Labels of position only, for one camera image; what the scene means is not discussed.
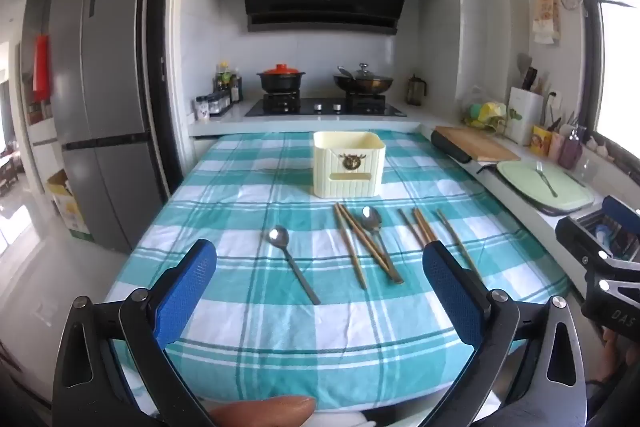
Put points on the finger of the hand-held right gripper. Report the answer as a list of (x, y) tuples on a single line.
[(575, 237), (622, 209)]

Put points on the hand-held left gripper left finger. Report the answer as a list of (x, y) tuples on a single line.
[(187, 287)]

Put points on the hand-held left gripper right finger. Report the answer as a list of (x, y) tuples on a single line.
[(452, 292)]

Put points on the steel spoon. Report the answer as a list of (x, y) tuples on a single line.
[(278, 237), (372, 218)]

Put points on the cream ribbed utensil holder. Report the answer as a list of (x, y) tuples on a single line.
[(345, 147)]

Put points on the person's right hand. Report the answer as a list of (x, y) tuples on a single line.
[(611, 352)]

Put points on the person's left hand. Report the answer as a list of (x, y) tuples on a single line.
[(265, 411)]

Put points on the steel fork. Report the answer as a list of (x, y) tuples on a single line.
[(545, 179)]

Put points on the green tray with fork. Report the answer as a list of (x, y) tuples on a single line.
[(525, 182)]

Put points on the purple soap bottle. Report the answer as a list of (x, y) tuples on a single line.
[(570, 154)]

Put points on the pink cup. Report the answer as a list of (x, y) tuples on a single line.
[(556, 147)]

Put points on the yellow box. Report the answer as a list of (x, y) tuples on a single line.
[(541, 141)]

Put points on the teal plaid tablecloth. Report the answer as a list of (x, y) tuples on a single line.
[(240, 187)]

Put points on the white knife block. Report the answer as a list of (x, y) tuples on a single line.
[(522, 117)]

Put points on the wooden cutting board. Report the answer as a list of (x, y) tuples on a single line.
[(480, 144)]

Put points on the cardboard box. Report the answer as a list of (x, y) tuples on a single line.
[(70, 207)]

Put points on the window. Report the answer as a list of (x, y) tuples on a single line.
[(620, 57)]

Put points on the yellow green bag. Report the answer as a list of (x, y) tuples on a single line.
[(487, 111)]

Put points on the grey spatula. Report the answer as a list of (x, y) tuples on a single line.
[(524, 63)]

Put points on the row of spice jars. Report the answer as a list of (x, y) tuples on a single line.
[(215, 104), (227, 84)]

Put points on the dark glass jar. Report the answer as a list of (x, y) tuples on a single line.
[(415, 92)]

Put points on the silver refrigerator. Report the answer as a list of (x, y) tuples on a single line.
[(100, 82)]

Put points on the black gas hob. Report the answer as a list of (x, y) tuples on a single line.
[(325, 108)]

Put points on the dark wok with glass lid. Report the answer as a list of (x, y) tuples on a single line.
[(365, 84)]

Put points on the black clay pot red lid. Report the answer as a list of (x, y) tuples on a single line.
[(282, 82)]

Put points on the red hanging item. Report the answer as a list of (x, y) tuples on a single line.
[(41, 67)]

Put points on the black range hood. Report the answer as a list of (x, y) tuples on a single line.
[(320, 2)]

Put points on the wall calendar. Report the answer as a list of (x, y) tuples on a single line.
[(546, 12)]

